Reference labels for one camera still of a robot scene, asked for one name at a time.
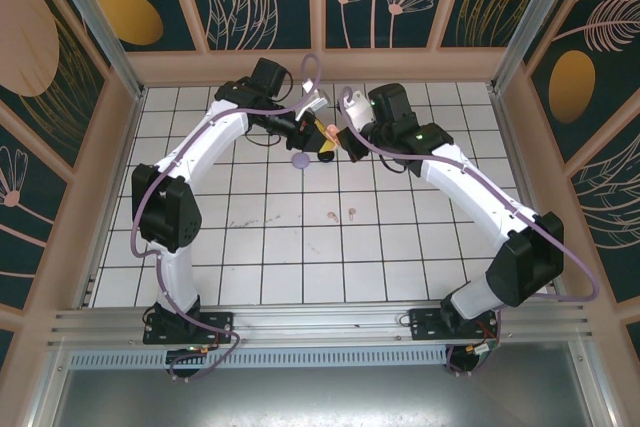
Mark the grey metal sheet panel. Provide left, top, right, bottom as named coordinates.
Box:
left=29, top=341, right=626, bottom=427

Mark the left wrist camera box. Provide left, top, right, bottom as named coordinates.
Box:
left=293, top=88, right=331, bottom=123

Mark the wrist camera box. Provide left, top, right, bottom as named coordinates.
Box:
left=293, top=88, right=331, bottom=123
left=338, top=89, right=377, bottom=132

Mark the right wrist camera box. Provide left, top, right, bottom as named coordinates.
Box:
left=338, top=89, right=377, bottom=132

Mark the left gripper thin black cable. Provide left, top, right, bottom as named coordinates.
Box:
left=247, top=126, right=281, bottom=147

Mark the aluminium side rail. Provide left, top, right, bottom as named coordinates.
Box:
left=492, top=89, right=569, bottom=303
left=74, top=89, right=147, bottom=309

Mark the aluminium corner post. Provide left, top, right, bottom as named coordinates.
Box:
left=489, top=0, right=576, bottom=94
left=39, top=0, right=147, bottom=101

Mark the aluminium mounting rail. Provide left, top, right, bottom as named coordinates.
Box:
left=47, top=300, right=594, bottom=349

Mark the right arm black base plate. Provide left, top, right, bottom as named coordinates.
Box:
left=408, top=307, right=501, bottom=343

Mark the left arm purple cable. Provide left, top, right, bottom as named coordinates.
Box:
left=128, top=53, right=322, bottom=381

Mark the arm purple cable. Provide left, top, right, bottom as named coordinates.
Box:
left=128, top=53, right=322, bottom=381
left=339, top=86, right=601, bottom=376

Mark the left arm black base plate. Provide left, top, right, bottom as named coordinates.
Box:
left=143, top=311, right=236, bottom=346

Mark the slotted grey cable duct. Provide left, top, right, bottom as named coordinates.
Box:
left=67, top=346, right=454, bottom=371

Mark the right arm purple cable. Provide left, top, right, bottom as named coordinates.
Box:
left=339, top=86, right=601, bottom=376

